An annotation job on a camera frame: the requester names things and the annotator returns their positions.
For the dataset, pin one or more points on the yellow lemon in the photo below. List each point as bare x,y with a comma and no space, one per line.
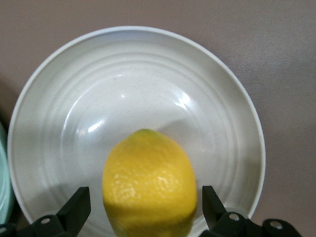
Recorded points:
150,177

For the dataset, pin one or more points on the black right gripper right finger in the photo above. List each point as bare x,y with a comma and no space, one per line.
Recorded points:
213,209

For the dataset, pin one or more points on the cream round plate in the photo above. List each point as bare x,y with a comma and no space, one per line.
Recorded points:
138,81

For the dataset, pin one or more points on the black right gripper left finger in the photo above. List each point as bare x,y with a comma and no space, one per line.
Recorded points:
74,212

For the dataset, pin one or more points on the mint green round plate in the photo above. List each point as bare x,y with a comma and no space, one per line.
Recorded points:
3,177

